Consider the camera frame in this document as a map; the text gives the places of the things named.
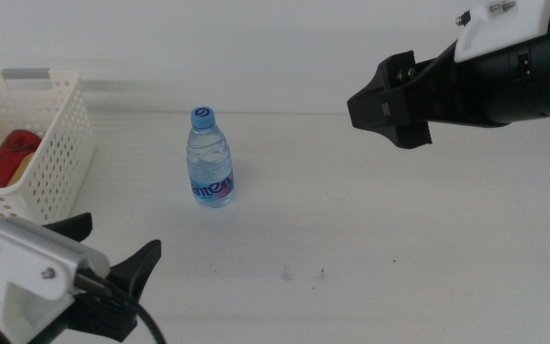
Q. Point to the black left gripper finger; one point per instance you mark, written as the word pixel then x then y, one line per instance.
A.
pixel 136 270
pixel 74 227

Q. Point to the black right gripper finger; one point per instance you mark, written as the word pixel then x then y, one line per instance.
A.
pixel 365 105
pixel 408 119

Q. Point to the red soda can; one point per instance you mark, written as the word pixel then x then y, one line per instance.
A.
pixel 3 160

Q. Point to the clear water bottle blue cap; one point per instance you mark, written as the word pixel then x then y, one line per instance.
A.
pixel 210 162

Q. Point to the white perforated plastic basket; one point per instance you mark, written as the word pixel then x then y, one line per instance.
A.
pixel 60 157

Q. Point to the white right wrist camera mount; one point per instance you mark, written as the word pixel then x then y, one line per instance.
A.
pixel 504 28

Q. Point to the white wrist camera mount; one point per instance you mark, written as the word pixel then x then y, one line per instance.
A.
pixel 17 267
pixel 504 28

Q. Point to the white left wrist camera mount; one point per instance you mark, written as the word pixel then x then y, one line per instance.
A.
pixel 17 267

